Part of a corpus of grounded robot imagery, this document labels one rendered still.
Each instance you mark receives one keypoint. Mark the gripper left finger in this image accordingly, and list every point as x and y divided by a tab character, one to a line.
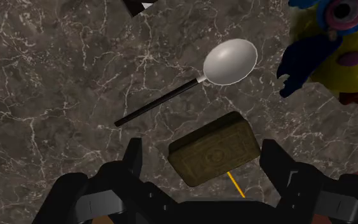
110	189

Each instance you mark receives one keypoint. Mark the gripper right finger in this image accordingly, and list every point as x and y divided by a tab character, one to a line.
302	192

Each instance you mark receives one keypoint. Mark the thin yellow stick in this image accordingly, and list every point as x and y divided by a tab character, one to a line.
236	185

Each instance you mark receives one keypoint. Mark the olive green patterned book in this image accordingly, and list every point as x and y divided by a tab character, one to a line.
216	152

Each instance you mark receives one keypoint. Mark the yellow and blue toy figure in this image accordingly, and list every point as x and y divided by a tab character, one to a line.
336	52

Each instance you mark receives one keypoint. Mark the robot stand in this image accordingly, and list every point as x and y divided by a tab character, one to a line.
136	6

